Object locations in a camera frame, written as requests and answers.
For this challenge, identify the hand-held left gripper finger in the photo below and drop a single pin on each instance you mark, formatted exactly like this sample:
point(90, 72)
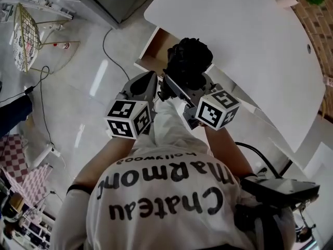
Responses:
point(135, 87)
point(152, 92)

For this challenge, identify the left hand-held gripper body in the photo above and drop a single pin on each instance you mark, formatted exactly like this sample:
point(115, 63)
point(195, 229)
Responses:
point(122, 108)

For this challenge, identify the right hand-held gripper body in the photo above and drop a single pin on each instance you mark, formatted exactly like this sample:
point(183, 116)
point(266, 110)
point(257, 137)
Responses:
point(216, 111)

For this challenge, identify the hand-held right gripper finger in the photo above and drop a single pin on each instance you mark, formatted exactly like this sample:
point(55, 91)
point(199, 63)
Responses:
point(209, 86)
point(179, 90)

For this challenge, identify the wooden drawer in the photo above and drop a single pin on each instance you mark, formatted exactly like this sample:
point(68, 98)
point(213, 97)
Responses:
point(156, 51)

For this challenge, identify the person's right forearm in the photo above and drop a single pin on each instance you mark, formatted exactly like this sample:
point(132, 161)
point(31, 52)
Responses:
point(226, 150)

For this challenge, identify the person's left forearm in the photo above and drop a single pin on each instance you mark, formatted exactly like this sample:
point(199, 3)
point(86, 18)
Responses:
point(112, 155)

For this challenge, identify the white desk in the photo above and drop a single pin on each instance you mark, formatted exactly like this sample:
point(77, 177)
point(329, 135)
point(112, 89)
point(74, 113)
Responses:
point(234, 35)

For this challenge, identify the person's white trousers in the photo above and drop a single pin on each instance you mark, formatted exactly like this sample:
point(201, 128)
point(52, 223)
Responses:
point(174, 124)

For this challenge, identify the small white power strip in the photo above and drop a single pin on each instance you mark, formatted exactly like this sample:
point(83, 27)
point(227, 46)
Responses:
point(55, 152)

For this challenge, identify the red label bottle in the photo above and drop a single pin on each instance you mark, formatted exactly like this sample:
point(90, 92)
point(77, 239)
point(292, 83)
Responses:
point(62, 45)

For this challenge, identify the black power adapter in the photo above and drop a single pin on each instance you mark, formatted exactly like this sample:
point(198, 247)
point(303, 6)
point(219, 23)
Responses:
point(29, 90)

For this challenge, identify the clear plastic bottle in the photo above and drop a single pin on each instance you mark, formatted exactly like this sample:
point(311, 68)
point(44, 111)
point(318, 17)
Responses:
point(56, 27)

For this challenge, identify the black chest-mounted device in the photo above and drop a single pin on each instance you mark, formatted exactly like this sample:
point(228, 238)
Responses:
point(281, 190)

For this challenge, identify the person's white printed shirt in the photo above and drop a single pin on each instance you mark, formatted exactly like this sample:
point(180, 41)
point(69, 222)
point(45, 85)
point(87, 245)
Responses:
point(161, 204)

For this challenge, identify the rattan chair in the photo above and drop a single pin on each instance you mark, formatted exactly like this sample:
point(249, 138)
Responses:
point(323, 108)

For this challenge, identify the patterned seat cushion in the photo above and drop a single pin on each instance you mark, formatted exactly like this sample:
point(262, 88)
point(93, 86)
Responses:
point(23, 51)

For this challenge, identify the white vase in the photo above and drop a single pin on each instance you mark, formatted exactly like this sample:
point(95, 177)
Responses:
point(286, 0)

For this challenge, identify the clear water bottle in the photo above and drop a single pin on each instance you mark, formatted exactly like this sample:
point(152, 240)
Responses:
point(328, 81)

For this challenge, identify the pink checkered cloth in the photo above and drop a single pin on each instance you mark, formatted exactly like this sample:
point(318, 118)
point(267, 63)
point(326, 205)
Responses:
point(18, 170)

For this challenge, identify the white shelf rack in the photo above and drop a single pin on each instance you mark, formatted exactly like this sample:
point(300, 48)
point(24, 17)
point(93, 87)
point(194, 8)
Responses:
point(39, 1)

